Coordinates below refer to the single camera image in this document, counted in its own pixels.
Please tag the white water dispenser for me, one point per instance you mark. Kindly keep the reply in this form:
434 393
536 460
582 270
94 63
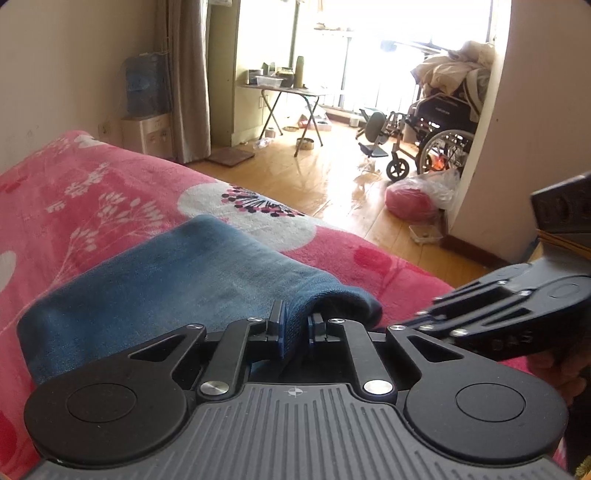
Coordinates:
147 136

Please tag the small white tray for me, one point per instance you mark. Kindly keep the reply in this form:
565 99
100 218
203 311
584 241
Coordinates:
425 233

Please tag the brown doormat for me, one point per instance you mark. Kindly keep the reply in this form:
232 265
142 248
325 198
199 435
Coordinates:
231 157

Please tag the blue denim jeans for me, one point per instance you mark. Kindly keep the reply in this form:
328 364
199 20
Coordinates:
184 277

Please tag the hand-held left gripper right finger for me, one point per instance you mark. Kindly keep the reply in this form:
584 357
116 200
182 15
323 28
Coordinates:
314 332

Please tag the pile of beige bedding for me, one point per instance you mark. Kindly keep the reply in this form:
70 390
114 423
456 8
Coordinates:
452 64

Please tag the clear plastic container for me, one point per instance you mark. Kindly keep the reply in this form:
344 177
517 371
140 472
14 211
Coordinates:
268 81

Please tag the person's right hand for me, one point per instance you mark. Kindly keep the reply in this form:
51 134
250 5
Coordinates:
561 374

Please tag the dark pot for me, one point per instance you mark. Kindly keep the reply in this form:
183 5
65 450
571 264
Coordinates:
286 78

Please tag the red plastic bag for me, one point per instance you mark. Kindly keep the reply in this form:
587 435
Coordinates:
411 198

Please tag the beige curtain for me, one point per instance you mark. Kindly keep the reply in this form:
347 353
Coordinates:
184 69

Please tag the wheelchair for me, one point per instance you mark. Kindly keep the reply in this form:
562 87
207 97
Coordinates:
438 115

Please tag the metal bowl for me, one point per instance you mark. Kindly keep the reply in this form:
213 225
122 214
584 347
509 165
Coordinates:
306 144

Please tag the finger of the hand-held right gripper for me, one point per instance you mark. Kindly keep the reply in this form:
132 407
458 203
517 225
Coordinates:
480 290
461 325

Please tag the pale green cabinet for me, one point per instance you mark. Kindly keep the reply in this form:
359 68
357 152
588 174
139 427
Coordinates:
251 46

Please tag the green thermos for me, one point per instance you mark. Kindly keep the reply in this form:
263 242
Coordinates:
299 71

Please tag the folding table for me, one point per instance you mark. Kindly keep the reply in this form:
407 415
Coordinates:
286 90

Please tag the wall socket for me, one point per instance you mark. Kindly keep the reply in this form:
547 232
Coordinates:
105 127

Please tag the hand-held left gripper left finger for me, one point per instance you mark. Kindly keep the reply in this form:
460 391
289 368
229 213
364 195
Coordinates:
282 332

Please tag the pink floral blanket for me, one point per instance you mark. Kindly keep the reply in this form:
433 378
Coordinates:
69 194

